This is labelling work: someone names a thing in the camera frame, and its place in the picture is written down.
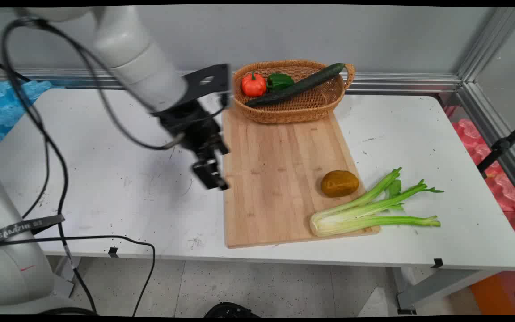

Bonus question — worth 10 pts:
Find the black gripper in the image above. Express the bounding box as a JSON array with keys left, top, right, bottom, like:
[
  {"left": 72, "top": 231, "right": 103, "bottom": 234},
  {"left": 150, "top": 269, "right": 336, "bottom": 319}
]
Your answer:
[{"left": 152, "top": 99, "right": 231, "bottom": 191}]

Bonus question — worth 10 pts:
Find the brown potato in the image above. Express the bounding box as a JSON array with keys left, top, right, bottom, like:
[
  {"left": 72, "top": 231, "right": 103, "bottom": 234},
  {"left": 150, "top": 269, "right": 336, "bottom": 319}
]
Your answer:
[{"left": 321, "top": 170, "right": 360, "bottom": 198}]

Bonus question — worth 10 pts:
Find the bamboo cutting board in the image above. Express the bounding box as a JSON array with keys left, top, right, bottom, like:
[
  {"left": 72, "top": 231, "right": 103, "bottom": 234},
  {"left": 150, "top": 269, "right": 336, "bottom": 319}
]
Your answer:
[{"left": 221, "top": 107, "right": 381, "bottom": 249}]

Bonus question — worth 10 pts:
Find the woven wicker basket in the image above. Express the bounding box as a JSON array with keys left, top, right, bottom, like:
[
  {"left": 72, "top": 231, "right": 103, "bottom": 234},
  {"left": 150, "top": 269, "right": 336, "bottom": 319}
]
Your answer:
[{"left": 232, "top": 60, "right": 356, "bottom": 124}]

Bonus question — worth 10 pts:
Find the small green pepper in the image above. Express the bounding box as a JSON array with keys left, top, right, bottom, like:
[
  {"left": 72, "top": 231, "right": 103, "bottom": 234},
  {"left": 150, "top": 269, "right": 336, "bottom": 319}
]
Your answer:
[{"left": 266, "top": 73, "right": 295, "bottom": 93}]

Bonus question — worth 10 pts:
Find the dark green cucumber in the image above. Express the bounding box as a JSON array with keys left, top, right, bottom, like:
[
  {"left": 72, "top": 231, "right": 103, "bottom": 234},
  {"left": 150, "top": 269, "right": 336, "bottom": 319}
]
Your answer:
[{"left": 244, "top": 63, "right": 346, "bottom": 108}]

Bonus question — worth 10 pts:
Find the black round floor object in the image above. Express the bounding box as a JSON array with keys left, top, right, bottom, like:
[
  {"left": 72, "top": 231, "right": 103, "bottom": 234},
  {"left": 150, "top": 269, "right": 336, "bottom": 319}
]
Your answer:
[{"left": 203, "top": 302, "right": 261, "bottom": 318}]

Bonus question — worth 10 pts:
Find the green celery bunch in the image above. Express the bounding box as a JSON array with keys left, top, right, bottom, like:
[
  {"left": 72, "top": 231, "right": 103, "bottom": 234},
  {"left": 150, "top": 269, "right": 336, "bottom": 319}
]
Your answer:
[{"left": 309, "top": 167, "right": 444, "bottom": 237}]

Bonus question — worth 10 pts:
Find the blue foam sheet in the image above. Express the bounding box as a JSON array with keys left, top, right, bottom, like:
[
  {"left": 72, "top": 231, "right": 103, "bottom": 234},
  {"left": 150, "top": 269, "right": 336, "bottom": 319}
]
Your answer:
[{"left": 0, "top": 79, "right": 55, "bottom": 154}]

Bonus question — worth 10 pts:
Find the grey table leg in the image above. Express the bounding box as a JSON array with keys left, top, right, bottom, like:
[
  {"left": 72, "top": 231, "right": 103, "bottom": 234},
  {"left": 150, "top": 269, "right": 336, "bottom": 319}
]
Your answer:
[{"left": 395, "top": 267, "right": 505, "bottom": 315}]

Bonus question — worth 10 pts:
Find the black tripod leg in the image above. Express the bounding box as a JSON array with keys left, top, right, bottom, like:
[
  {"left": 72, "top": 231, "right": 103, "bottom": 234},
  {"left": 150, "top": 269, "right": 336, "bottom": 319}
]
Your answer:
[{"left": 477, "top": 115, "right": 515, "bottom": 176}]

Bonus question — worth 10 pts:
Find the red foam sheet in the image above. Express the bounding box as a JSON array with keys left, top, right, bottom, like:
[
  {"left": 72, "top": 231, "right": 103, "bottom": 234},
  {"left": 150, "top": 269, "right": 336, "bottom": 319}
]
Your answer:
[{"left": 444, "top": 105, "right": 515, "bottom": 251}]

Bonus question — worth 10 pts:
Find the orange floor object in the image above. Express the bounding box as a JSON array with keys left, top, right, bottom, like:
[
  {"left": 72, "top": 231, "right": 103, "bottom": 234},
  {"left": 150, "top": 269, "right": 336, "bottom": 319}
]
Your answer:
[{"left": 469, "top": 272, "right": 515, "bottom": 316}]

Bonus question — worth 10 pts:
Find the black floor cable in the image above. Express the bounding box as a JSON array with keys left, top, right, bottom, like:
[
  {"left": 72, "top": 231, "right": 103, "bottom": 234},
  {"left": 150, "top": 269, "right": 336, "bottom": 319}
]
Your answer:
[{"left": 0, "top": 235, "right": 156, "bottom": 316}]

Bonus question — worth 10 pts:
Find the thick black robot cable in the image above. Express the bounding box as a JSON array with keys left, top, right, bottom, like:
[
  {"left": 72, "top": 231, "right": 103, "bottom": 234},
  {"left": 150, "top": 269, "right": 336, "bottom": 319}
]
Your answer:
[{"left": 0, "top": 17, "right": 183, "bottom": 314}]

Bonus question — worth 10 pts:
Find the thin black cable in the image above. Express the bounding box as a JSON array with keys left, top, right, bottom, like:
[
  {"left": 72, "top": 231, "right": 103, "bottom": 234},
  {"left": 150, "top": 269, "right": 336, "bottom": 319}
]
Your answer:
[{"left": 0, "top": 55, "right": 51, "bottom": 220}]

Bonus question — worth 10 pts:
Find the black SAMZHE velcro strap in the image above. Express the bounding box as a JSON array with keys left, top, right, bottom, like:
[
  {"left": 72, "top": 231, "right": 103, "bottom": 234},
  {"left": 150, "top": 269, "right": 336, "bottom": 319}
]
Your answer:
[{"left": 0, "top": 214, "right": 66, "bottom": 250}]

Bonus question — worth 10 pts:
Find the side aluminium frame rail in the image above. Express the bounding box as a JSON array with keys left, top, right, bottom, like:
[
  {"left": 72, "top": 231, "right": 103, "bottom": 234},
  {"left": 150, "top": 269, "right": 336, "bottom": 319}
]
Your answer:
[{"left": 456, "top": 82, "right": 515, "bottom": 209}]

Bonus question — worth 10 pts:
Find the upright aluminium frame post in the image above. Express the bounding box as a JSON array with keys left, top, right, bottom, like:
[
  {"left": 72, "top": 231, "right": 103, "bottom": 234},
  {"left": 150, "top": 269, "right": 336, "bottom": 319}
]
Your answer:
[{"left": 456, "top": 7, "right": 515, "bottom": 84}]

